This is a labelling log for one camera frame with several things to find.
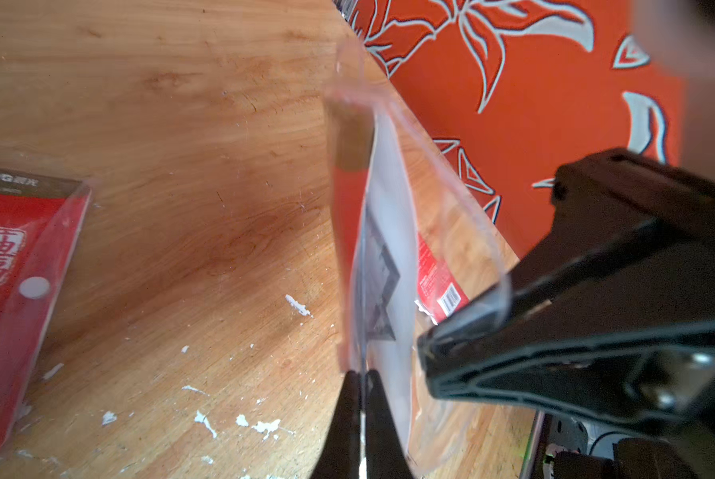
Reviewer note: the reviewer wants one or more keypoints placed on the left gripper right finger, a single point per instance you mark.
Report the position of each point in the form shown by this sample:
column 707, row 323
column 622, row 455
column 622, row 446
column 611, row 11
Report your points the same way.
column 385, row 456

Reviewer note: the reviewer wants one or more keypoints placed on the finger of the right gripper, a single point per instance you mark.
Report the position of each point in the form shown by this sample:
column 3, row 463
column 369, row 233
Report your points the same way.
column 611, row 315

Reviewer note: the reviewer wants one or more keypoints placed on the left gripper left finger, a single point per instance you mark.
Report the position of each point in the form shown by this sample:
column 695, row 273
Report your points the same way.
column 341, row 453

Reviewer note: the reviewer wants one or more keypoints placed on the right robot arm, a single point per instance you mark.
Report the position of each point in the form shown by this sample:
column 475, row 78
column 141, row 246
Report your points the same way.
column 576, row 447

